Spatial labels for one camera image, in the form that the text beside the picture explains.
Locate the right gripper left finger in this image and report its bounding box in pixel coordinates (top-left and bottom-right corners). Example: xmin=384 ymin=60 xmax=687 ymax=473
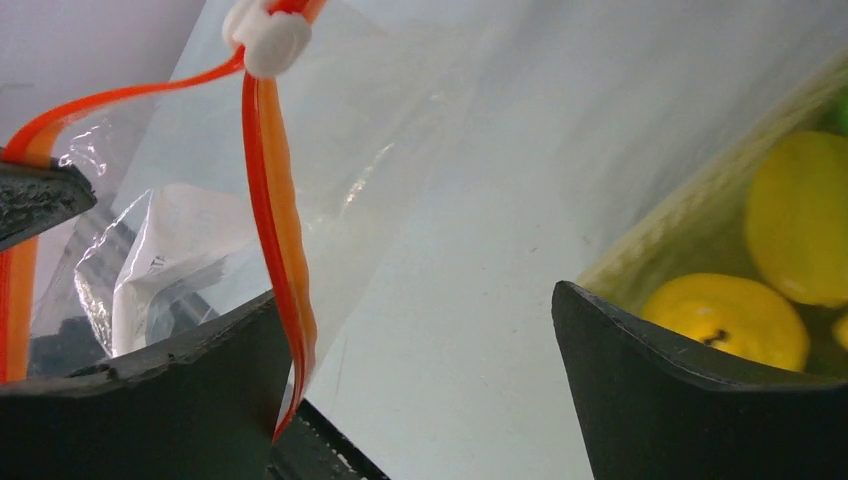
xmin=1 ymin=293 xmax=291 ymax=479

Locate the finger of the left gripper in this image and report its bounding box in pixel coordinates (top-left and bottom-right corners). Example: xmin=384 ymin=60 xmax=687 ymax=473
xmin=1 ymin=158 xmax=97 ymax=251

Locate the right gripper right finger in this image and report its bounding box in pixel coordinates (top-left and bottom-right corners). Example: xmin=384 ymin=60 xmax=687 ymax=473
xmin=551 ymin=281 xmax=847 ymax=479

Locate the yellow lemon toy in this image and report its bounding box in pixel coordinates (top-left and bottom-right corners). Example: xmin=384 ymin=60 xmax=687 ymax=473
xmin=641 ymin=273 xmax=810 ymax=372

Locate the clear zip top bag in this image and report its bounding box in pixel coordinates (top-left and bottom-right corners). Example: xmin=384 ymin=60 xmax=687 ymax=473
xmin=1 ymin=1 xmax=492 ymax=439

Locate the cream plastic basket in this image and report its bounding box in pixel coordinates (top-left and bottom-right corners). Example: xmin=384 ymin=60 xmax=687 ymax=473
xmin=578 ymin=61 xmax=847 ymax=378

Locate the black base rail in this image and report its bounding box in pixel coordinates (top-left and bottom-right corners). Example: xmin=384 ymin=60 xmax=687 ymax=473
xmin=264 ymin=400 xmax=389 ymax=480

